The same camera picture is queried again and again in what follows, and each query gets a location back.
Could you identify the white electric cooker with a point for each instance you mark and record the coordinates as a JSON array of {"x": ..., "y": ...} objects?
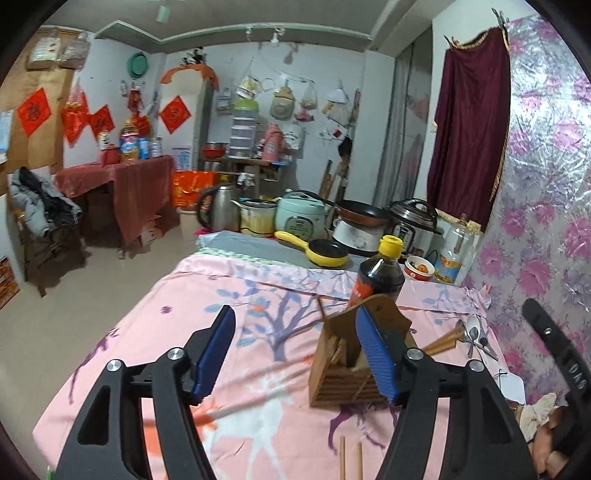
[{"x": 358, "y": 237}]

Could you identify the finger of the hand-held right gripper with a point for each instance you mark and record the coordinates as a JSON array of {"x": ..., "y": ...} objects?
[{"x": 549, "y": 332}]

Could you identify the wooden chair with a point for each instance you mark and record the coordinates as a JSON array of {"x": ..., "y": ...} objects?
[{"x": 51, "y": 258}]

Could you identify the soy sauce bottle yellow cap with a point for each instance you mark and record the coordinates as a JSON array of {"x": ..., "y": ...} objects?
[{"x": 376, "y": 277}]

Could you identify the small white box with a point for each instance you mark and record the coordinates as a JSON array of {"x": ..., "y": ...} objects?
[{"x": 511, "y": 386}]

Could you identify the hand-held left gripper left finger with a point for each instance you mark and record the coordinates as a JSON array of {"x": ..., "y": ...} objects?
[{"x": 212, "y": 360}]

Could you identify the wooden slatted chopstick holder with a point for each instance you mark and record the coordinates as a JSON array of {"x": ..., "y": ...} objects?
[{"x": 339, "y": 385}]

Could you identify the dark frying pan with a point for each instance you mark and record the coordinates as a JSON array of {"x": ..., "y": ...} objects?
[{"x": 364, "y": 213}]

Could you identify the pile of dark clothes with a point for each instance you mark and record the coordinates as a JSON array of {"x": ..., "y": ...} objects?
[{"x": 41, "y": 203}]

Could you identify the red white bowl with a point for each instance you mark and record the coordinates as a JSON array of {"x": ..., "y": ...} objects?
[{"x": 419, "y": 268}]

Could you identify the blue white can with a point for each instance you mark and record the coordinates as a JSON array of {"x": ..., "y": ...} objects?
[{"x": 144, "y": 148}]

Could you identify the small yellow frying pan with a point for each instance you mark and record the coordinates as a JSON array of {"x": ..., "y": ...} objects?
[{"x": 328, "y": 256}]

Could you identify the grey table cover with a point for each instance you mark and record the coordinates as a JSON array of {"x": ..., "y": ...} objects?
[{"x": 249, "y": 247}]

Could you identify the white refrigerator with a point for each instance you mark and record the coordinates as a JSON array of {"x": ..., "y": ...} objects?
[{"x": 191, "y": 106}]

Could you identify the clear bottle yellow label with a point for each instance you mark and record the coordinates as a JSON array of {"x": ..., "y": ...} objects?
[{"x": 455, "y": 258}]

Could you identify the white bucket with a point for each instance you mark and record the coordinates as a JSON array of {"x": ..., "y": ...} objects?
[{"x": 188, "y": 224}]

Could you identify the steel electric kettle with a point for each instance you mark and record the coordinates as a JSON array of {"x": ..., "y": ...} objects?
[{"x": 221, "y": 207}]

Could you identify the wooden shelf table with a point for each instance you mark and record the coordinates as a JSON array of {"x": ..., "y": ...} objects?
[{"x": 258, "y": 168}]

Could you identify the grey curtain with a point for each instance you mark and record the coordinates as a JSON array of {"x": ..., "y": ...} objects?
[{"x": 401, "y": 138}]

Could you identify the pink thermos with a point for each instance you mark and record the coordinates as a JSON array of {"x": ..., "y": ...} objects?
[{"x": 273, "y": 145}]

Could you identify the table with red cloth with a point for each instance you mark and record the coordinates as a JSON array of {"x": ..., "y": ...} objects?
[{"x": 134, "y": 189}]

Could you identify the floral foil wall covering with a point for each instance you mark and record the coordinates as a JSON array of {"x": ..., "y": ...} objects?
[{"x": 545, "y": 184}]

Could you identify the mint green rice cooker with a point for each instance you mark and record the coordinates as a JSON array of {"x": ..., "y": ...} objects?
[{"x": 300, "y": 217}]

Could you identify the beige cloth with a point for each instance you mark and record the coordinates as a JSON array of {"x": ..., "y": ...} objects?
[{"x": 545, "y": 408}]

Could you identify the silver can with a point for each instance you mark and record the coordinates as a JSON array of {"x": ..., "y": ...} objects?
[{"x": 158, "y": 147}]

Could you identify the red printed box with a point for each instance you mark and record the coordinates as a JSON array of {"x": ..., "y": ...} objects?
[{"x": 7, "y": 281}]

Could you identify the stacked steel lunch container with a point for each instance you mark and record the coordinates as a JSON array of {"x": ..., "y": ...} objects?
[{"x": 244, "y": 134}]

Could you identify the red gift box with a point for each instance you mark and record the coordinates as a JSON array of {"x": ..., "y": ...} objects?
[{"x": 194, "y": 189}]

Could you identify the red basin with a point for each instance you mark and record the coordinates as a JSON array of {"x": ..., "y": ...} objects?
[{"x": 214, "y": 150}]

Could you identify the pink deer print cloth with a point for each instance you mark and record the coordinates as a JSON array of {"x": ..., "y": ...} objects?
[{"x": 277, "y": 415}]

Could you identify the steel cooking pot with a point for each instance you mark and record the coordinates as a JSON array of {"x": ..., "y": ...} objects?
[{"x": 256, "y": 217}]

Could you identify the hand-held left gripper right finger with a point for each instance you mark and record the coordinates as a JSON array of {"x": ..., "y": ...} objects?
[{"x": 376, "y": 355}]

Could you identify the cooking oil bottle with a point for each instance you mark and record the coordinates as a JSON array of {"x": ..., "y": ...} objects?
[{"x": 131, "y": 141}]

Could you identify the black silver pressure cooker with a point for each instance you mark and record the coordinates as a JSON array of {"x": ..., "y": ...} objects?
[{"x": 415, "y": 230}]

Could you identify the red diamond paper decoration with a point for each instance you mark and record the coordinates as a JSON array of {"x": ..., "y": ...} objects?
[
  {"x": 33, "y": 110},
  {"x": 102, "y": 122},
  {"x": 174, "y": 114}
]

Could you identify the teal round basin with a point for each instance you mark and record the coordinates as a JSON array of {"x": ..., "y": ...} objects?
[{"x": 138, "y": 64}]

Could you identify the red hanging ornament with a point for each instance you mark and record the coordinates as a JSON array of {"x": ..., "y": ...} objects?
[{"x": 75, "y": 115}]

